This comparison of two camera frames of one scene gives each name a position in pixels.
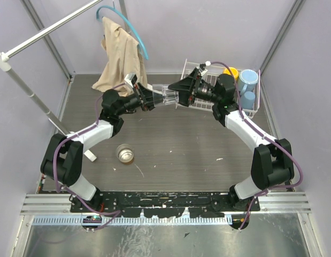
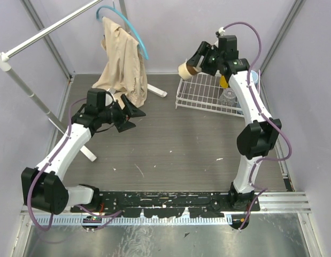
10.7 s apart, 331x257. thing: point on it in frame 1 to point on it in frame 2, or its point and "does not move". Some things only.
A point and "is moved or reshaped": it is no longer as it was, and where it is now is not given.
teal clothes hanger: x=139 y=40 does not move
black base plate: x=206 y=204 does not move
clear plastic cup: x=162 y=93 is moved or reshaped
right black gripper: x=186 y=84 to x=205 y=49
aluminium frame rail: x=56 y=209 does not move
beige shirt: x=123 y=60 does not move
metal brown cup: x=125 y=153 to x=185 y=71
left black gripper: x=141 y=97 to x=120 y=115
